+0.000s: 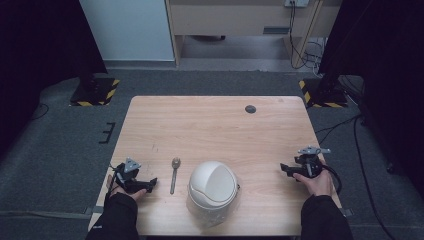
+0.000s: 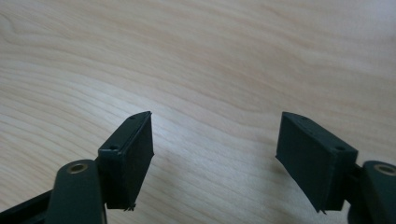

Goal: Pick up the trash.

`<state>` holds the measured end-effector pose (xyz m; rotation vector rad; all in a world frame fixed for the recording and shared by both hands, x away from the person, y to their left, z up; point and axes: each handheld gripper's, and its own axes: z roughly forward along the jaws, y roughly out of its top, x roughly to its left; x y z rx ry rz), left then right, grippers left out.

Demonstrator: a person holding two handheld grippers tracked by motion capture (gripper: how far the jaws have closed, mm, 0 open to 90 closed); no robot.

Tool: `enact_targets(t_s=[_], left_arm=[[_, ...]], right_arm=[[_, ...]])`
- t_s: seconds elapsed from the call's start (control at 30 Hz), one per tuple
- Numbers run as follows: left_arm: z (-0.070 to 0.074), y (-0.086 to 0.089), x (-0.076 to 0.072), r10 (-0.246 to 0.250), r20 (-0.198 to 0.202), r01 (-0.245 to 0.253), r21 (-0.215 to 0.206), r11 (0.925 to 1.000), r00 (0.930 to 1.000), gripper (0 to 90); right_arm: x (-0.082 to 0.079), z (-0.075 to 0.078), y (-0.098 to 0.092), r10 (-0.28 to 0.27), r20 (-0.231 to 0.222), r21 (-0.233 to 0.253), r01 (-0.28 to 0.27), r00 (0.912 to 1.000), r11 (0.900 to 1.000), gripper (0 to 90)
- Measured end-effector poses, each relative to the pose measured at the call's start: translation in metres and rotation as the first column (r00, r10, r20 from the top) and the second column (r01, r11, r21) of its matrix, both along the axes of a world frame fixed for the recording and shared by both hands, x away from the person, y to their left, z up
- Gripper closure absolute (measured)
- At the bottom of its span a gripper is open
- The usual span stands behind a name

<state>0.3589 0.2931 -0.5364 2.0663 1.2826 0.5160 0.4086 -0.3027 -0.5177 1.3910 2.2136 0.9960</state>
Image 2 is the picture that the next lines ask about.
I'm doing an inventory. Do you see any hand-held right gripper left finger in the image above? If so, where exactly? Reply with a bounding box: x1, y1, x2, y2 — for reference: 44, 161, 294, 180
97, 110, 155, 212

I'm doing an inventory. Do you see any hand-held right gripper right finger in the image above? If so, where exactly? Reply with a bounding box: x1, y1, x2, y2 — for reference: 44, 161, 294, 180
275, 111, 360, 215

